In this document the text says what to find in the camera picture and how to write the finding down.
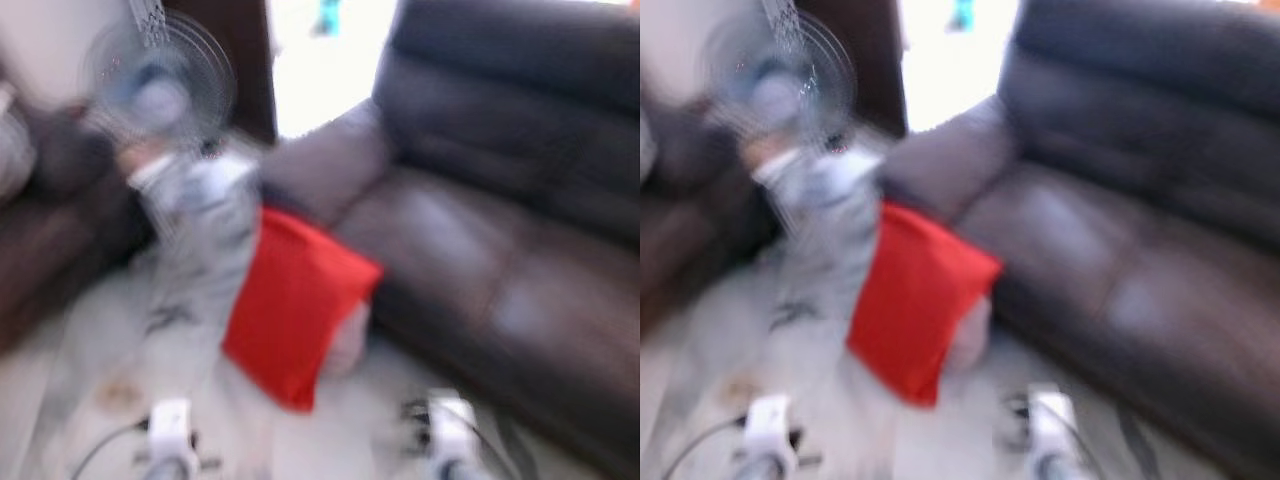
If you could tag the teal plastic stool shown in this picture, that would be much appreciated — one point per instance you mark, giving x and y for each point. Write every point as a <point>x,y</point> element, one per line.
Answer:
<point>328,15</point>
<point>961,13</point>

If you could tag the dark brown wooden door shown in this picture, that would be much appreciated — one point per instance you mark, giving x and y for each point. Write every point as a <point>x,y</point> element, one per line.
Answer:
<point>250,60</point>
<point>880,55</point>

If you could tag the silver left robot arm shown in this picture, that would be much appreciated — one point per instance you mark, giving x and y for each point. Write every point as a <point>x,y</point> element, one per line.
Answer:
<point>168,470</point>
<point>768,468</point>

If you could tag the brown sofa with rounded armrest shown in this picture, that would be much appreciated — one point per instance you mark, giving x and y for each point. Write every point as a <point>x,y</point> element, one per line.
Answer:
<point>50,240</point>
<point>690,230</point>

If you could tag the pink pillow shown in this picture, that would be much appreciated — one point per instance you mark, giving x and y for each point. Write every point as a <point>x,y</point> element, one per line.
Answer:
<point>350,340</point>
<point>972,335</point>

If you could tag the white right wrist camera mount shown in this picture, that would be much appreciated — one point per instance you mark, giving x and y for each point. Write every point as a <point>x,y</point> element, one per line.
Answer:
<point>452,425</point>
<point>1052,420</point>

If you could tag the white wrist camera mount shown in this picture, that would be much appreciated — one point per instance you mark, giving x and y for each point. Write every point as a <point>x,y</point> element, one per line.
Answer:
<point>170,425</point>
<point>452,425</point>
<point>1052,420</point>
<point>770,422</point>

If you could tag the large dark brown leather sofa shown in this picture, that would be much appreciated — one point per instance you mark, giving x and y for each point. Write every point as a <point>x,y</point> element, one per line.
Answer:
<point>500,250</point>
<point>1130,250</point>

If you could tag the white table fan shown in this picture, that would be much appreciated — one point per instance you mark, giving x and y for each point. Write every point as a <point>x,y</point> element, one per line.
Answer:
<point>155,100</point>
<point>775,100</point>

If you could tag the red pillow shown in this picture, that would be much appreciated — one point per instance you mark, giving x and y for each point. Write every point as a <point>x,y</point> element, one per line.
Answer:
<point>915,300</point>
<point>290,300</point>

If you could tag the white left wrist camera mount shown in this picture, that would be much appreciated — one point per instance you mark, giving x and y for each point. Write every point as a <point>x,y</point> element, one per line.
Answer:
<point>170,425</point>
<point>770,422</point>

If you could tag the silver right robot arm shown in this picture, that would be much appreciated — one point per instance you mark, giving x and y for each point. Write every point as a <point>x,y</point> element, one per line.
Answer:
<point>1063,470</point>
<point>462,472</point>

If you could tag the white plastic stool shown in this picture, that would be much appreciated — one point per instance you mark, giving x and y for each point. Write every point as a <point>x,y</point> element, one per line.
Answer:
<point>200,265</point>
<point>820,260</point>

